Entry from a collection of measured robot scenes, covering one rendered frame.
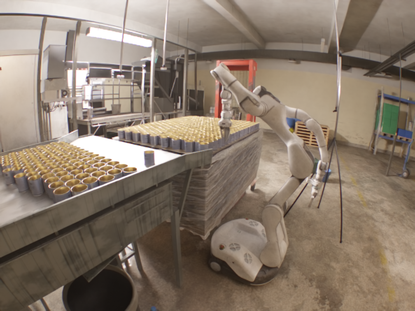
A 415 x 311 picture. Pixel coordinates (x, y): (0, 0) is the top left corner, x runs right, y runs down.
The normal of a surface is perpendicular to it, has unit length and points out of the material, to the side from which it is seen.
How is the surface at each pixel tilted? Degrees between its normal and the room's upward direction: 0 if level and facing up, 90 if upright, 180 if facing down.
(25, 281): 90
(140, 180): 90
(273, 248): 90
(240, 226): 74
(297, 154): 87
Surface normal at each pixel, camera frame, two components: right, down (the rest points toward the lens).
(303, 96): -0.50, 0.22
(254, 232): -0.53, -0.07
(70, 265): 0.86, 0.18
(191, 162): 0.68, 0.23
